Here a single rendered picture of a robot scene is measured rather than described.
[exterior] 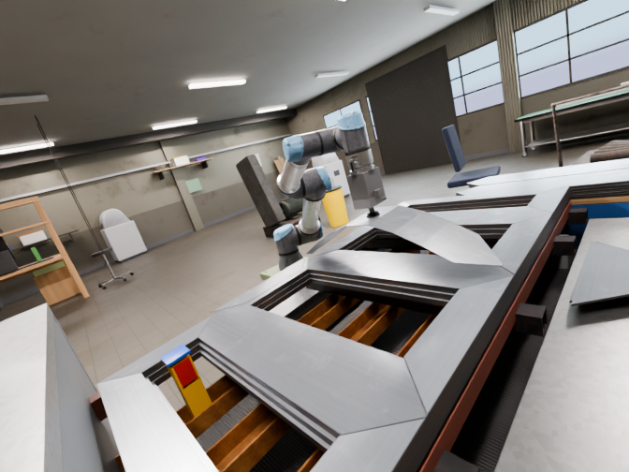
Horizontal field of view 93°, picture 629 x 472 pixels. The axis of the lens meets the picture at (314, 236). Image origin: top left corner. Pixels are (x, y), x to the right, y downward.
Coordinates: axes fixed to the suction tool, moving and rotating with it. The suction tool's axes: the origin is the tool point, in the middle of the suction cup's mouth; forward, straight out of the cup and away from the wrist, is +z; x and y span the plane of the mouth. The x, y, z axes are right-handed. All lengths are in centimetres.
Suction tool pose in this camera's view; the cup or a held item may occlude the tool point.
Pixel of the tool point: (373, 219)
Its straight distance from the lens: 94.8
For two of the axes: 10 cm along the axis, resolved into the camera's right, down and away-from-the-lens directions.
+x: -6.9, 0.1, 7.2
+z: 2.8, 9.3, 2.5
